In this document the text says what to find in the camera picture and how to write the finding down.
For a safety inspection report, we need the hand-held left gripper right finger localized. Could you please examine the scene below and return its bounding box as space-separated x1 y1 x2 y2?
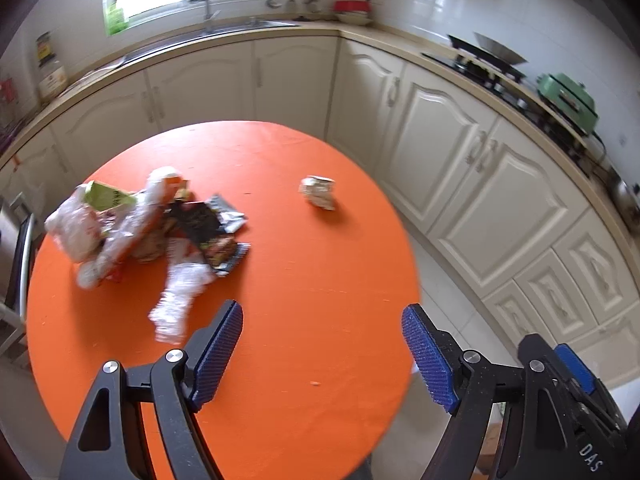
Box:
401 303 584 480

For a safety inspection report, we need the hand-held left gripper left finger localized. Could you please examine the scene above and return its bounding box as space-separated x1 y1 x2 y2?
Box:
59 299 245 480

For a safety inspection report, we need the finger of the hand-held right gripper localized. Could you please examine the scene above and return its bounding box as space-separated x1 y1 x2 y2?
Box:
554 343 629 432
517 333 577 397

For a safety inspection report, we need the crinkled clear plastic wrapper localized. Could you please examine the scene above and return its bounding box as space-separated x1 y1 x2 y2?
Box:
149 239 217 345

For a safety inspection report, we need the black snack packet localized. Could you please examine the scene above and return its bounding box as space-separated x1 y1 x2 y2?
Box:
166 200 252 277

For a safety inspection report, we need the silver foil wrapper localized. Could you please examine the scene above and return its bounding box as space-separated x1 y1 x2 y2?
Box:
206 194 249 234

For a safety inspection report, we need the clear orange plastic wrapper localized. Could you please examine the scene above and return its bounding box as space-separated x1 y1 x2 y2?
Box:
99 166 190 282

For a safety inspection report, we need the steel pot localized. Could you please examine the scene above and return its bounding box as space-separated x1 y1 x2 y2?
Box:
606 171 640 222

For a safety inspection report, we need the crumpled white paper ball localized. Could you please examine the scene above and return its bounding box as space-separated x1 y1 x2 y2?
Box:
298 175 337 212

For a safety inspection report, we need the white red plastic bag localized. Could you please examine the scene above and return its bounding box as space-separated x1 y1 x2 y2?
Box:
44 184 110 290

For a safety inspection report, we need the lime green packet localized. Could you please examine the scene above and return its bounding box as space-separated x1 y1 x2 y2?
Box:
81 180 139 212

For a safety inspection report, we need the metal chair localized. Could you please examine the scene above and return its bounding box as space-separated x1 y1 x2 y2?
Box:
0 191 39 367

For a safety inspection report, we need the round orange table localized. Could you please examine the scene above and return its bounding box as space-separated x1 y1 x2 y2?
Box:
0 35 640 391

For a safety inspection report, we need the green electric cooker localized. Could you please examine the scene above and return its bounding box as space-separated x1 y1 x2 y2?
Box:
536 72 599 137

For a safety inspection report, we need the black gas stove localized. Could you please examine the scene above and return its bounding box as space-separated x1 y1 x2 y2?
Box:
421 34 592 148

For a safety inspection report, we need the steel wok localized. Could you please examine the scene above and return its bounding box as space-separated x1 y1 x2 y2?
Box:
471 31 529 67

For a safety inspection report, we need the yellow label jar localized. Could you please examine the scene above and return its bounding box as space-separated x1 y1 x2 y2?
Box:
38 59 69 102

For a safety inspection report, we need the beige kitchen countertop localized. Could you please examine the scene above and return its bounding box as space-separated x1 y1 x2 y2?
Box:
0 20 640 281

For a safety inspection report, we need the steel sink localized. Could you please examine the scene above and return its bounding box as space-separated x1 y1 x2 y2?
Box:
119 16 302 63

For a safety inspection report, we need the metal faucet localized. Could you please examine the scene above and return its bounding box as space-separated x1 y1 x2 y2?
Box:
179 0 217 34

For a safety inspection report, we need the green bottle on windowsill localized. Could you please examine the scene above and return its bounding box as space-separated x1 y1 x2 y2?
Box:
103 4 131 37

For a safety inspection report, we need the dark lidded bottle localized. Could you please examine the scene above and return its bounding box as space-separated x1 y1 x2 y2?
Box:
35 31 54 64

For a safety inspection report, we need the red bowl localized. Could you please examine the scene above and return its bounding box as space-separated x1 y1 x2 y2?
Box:
333 0 374 16

